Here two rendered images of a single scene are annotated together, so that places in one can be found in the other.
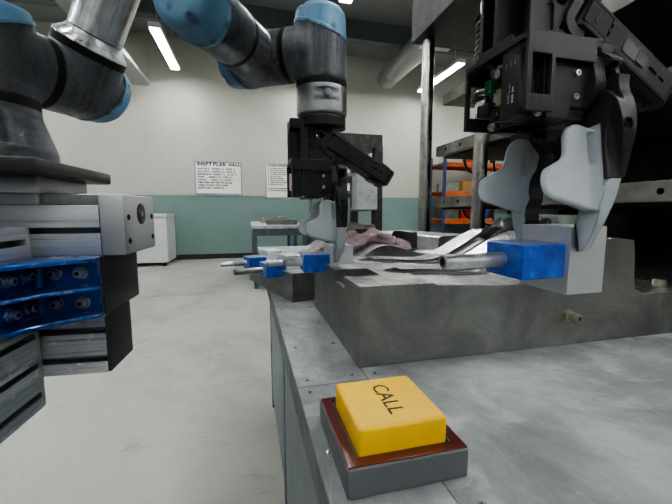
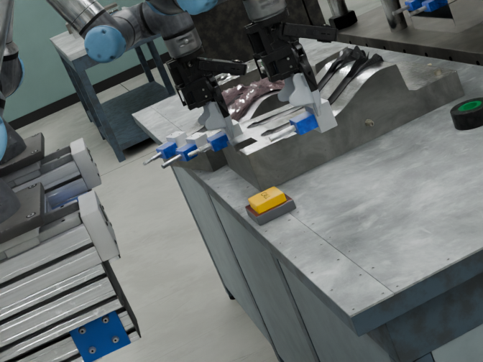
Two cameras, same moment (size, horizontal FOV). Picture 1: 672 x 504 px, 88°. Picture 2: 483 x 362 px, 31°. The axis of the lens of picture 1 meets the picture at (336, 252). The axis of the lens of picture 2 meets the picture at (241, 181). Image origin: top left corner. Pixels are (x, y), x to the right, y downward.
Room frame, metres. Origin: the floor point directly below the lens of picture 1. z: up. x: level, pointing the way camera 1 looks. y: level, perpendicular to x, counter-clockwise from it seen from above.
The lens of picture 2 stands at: (-1.35, -0.12, 1.39)
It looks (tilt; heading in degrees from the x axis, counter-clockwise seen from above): 18 degrees down; 4
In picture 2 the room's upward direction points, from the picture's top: 23 degrees counter-clockwise
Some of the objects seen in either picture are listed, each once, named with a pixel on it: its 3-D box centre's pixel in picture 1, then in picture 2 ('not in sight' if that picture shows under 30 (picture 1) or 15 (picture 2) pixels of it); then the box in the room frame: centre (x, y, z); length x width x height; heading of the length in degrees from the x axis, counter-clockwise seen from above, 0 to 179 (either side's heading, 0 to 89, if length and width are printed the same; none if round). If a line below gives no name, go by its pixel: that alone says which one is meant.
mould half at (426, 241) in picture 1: (362, 256); (255, 105); (0.87, -0.07, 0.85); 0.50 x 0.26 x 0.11; 121
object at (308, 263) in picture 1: (308, 261); (214, 143); (0.54, 0.04, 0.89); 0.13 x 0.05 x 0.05; 104
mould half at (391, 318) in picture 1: (484, 275); (332, 106); (0.55, -0.24, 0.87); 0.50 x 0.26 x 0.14; 104
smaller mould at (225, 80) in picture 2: not in sight; (235, 84); (1.32, -0.02, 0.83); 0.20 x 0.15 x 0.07; 104
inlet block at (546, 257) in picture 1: (513, 258); (299, 125); (0.29, -0.15, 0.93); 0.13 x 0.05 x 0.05; 104
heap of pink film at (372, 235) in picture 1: (362, 240); (250, 92); (0.86, -0.07, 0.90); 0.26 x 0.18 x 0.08; 121
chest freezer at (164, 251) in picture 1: (127, 239); not in sight; (6.41, 3.83, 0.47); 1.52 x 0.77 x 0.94; 104
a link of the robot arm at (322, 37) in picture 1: (319, 51); (167, 10); (0.55, 0.02, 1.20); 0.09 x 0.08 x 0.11; 74
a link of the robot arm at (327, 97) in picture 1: (322, 106); (183, 43); (0.54, 0.02, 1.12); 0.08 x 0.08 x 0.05
